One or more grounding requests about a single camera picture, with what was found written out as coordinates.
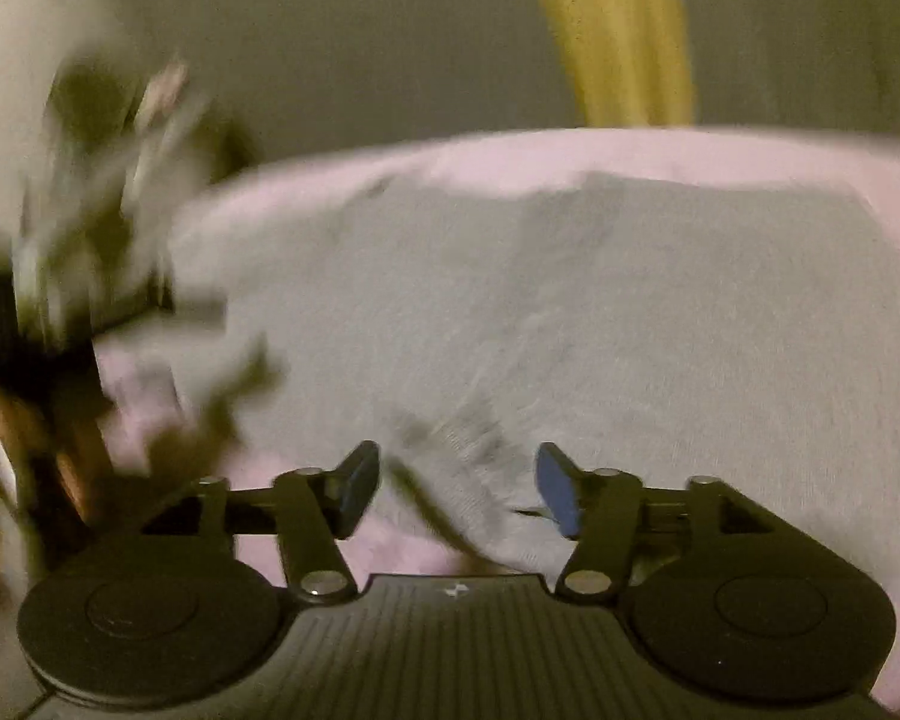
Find grey sweatpants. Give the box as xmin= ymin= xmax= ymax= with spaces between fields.
xmin=173 ymin=176 xmax=900 ymax=583

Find green curtain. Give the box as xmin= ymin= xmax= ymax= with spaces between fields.
xmin=123 ymin=0 xmax=900 ymax=160

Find pink bed sheet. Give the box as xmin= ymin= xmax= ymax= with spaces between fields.
xmin=97 ymin=127 xmax=900 ymax=714

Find yellow curtain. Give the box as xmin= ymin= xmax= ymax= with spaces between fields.
xmin=541 ymin=0 xmax=696 ymax=128

